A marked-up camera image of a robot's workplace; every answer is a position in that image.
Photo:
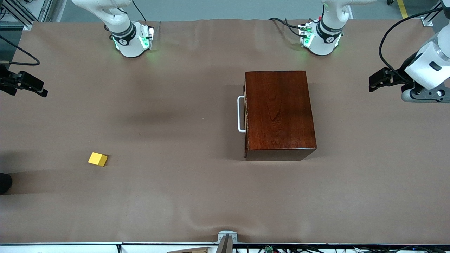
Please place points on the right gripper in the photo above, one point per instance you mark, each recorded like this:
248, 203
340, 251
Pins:
6, 80

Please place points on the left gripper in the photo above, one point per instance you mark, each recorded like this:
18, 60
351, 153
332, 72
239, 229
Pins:
403, 75

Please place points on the yellow block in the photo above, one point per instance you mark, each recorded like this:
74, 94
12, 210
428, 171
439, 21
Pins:
97, 159

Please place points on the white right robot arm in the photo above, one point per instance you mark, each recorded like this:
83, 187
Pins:
123, 35

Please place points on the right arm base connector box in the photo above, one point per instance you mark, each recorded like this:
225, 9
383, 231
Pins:
147, 37

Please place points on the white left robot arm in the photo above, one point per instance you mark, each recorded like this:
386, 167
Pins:
327, 38

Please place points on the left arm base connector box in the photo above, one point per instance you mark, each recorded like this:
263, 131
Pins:
305, 35

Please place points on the yellow floor tape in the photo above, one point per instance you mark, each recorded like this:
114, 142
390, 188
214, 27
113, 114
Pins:
402, 8

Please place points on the single aluminium profile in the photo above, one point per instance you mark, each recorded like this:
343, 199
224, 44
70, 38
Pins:
429, 20

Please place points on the dark red wooden cabinet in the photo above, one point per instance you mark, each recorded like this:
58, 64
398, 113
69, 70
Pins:
281, 116

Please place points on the brown table cover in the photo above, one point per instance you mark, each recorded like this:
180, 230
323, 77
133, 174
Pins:
175, 196

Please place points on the grey metal table clamp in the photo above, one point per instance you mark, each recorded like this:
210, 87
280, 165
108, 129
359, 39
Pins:
227, 234

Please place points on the light wooden board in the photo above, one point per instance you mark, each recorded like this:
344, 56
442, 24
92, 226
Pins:
193, 250

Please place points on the aluminium frame with diagonal struts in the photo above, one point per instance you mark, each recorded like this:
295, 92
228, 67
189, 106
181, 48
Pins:
24, 19

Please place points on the white table edge rail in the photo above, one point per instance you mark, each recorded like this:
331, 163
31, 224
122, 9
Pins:
70, 248

